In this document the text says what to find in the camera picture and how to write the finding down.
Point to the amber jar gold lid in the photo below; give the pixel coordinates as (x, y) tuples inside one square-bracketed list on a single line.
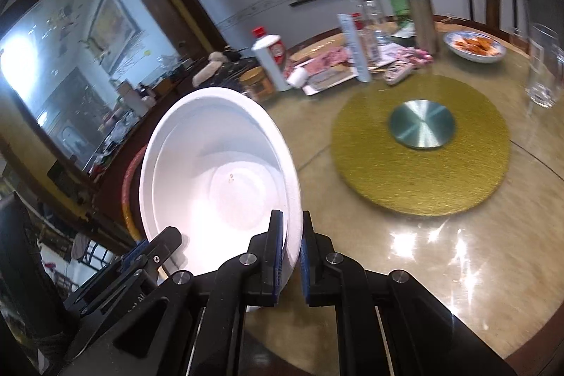
[(256, 84)]

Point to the stainless steel thermos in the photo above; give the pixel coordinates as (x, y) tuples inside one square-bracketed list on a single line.
[(422, 15)]

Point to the gold glitter turntable mat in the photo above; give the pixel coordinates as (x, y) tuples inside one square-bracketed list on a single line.
[(429, 182)]

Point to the white cup lying down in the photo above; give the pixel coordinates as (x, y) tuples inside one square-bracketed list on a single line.
[(298, 77)]

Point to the white foam bowl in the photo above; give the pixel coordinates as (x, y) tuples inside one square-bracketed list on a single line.
[(215, 167)]

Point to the car key fob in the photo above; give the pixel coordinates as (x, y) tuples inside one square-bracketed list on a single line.
[(398, 71)]

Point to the white liquor bottle red cap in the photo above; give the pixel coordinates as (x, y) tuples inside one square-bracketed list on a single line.
[(272, 55)]

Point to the black quilted fur-trim jacket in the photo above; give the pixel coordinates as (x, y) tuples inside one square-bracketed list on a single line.
[(224, 69)]

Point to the clear drinking glass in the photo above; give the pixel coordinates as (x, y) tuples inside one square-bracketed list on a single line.
[(545, 79)]

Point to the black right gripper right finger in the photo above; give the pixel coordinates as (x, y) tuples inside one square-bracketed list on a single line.
[(389, 324)]

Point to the silver metal turntable disc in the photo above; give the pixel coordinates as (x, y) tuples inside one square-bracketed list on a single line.
[(422, 124)]

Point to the blue white plate with food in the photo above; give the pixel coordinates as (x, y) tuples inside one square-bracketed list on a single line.
[(475, 47)]

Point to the pink cloth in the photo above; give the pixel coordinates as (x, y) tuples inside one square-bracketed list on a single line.
[(330, 58)]

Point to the small red cap bottle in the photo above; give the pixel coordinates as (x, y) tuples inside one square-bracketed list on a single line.
[(358, 21)]

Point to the white blue tube package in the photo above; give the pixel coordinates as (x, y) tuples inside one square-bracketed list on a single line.
[(349, 29)]

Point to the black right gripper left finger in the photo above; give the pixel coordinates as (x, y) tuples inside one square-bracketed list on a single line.
[(220, 299)]

